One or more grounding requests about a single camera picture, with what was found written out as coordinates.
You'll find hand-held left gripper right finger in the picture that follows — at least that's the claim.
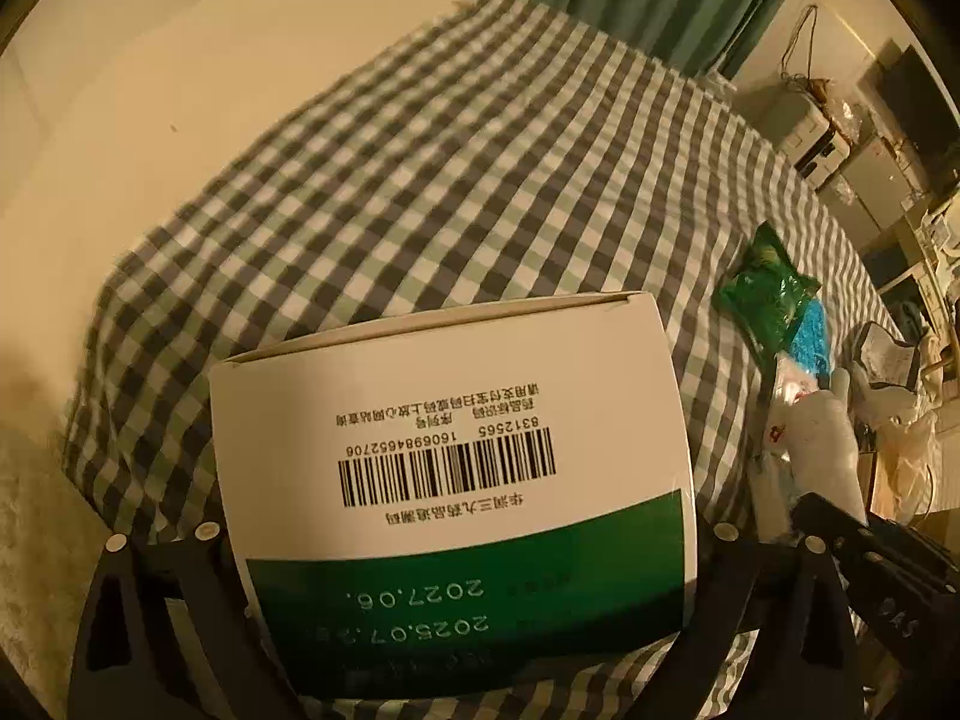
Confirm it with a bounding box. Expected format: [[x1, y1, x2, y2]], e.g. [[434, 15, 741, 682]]
[[645, 521, 880, 720]]

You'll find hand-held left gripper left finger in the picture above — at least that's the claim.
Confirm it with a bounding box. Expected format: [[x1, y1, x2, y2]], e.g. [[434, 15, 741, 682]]
[[67, 521, 312, 720]]

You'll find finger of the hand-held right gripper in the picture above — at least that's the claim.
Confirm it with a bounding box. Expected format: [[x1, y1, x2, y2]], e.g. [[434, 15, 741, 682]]
[[791, 493, 872, 565]]

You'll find white cat figurine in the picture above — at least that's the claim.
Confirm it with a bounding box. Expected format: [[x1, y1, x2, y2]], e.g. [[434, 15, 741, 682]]
[[780, 367, 869, 522]]

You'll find white green medicine box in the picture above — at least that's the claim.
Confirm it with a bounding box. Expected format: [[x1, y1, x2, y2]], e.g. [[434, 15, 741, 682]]
[[208, 291, 702, 698]]

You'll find clear plastic packet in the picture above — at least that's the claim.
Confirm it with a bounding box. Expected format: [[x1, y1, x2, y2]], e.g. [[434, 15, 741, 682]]
[[746, 356, 815, 541]]

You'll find white plastic bag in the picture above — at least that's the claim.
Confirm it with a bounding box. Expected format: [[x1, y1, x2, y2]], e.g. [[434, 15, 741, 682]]
[[853, 321, 944, 520]]

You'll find blue packet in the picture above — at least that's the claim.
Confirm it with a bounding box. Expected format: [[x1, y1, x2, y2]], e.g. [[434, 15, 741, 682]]
[[778, 300, 835, 385]]

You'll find green snack packet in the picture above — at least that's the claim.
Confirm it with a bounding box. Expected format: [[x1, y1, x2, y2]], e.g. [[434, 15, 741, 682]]
[[712, 221, 822, 355]]

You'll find wooden shelf rack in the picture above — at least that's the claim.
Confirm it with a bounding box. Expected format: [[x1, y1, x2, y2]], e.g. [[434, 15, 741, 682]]
[[862, 191, 960, 368]]

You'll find grey cabinet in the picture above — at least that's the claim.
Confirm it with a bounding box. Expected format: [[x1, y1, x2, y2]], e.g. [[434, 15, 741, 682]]
[[817, 136, 925, 242]]

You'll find black monitor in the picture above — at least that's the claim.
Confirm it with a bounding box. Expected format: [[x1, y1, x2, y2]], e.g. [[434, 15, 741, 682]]
[[876, 43, 960, 190]]

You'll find checked tablecloth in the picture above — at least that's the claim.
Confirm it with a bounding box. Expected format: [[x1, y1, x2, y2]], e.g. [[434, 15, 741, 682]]
[[64, 0, 908, 720]]

